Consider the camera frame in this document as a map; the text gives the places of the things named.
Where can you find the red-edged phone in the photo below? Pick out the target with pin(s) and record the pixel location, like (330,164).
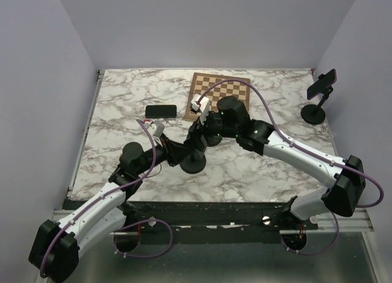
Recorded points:
(322,84)

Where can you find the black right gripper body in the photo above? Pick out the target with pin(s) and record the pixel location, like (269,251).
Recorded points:
(212,127)

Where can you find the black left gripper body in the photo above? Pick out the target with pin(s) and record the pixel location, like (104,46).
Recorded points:
(165,152)

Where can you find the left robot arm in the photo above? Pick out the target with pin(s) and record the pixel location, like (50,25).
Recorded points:
(58,246)

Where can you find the black smartphone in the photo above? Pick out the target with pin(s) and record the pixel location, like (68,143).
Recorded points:
(160,111)

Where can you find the wooden chessboard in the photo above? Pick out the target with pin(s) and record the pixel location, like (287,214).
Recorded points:
(201,82)

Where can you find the black phone stand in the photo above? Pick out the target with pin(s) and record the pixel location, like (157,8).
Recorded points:
(193,163)
(315,114)
(212,141)

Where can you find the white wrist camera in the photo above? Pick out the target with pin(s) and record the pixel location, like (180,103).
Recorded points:
(155,128)
(200,104)

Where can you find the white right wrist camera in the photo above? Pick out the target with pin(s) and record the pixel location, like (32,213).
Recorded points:
(200,104)

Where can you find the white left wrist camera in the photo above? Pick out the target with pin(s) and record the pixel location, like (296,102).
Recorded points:
(155,128)

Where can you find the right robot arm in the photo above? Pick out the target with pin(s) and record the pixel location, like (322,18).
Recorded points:
(341,178)

